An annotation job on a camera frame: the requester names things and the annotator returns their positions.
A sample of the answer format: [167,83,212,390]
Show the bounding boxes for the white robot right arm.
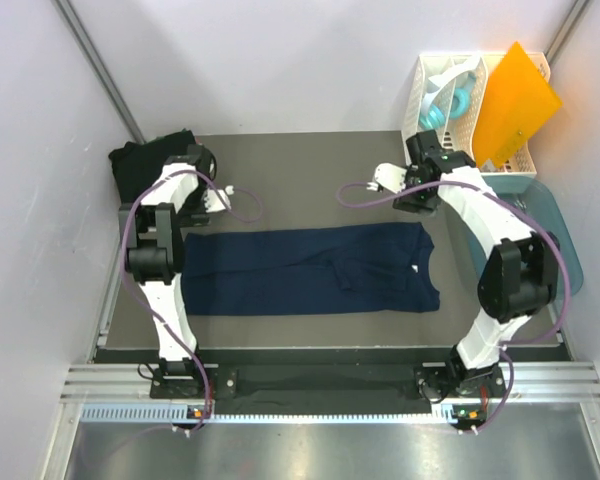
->
[394,130,560,396]

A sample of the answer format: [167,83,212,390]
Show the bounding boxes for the aluminium corner post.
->
[51,0,146,144]
[544,0,593,67]

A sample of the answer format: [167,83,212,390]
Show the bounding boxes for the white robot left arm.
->
[110,136,223,397]

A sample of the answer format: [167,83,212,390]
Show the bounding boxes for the navy blue t shirt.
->
[182,222,440,316]

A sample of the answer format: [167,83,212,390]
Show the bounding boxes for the translucent teal plastic bin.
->
[454,174,584,296]

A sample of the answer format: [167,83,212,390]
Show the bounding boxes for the left aluminium corner post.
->
[51,0,146,144]

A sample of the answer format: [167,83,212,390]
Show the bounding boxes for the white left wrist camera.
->
[203,185,235,214]

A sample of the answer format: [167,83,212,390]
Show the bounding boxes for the teal headphones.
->
[418,55,481,131]

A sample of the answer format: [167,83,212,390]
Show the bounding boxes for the white slotted file organizer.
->
[401,52,536,178]

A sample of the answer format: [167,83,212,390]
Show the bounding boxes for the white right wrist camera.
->
[366,163,406,194]

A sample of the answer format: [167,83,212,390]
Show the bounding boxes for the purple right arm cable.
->
[336,180,574,434]

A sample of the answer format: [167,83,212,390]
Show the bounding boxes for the right aluminium corner post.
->
[544,0,593,67]

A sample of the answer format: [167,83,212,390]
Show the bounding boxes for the orange plastic folder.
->
[472,42,563,168]

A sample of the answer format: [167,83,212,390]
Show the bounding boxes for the aluminium frame rail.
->
[41,362,600,479]

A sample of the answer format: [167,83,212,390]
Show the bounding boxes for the folded black t shirt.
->
[108,130,196,204]

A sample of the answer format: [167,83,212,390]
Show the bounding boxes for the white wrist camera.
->
[203,185,235,214]
[366,163,406,194]

